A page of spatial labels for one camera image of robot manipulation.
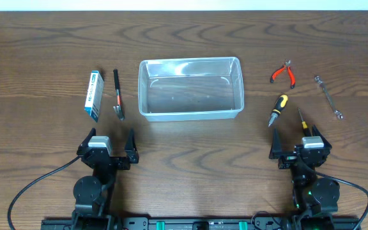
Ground left black cable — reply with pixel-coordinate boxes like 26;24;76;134
7;155;82;230

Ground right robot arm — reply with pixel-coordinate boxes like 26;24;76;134
269;126;340;229

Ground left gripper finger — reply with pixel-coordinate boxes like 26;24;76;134
78;128;96;154
125;128;137;157

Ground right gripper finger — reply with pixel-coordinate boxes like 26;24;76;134
312;125;332;149
270;128;282;153

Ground silver metal wrench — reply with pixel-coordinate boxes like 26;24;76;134
314;75;344;119

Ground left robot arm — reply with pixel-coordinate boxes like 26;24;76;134
70;128;139;230

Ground right black cable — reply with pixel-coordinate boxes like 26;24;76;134
314;171;368;230

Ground red handled pliers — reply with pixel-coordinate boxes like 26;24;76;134
270;59;296;89

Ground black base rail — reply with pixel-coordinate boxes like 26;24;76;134
40;214;361;230

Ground small black orange hammer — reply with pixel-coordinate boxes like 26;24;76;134
113;69;125;121

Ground black cable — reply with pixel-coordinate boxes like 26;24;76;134
7;155;82;230
314;171;368;230

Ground clear plastic container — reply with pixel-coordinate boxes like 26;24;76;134
138;57;245;121

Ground blue white cardboard box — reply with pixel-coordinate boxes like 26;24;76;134
84;70;104;122

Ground thin yellow black screwdriver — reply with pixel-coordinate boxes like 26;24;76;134
298;107;312;137

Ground stubby yellow black screwdriver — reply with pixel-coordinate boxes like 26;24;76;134
268;94;289;127

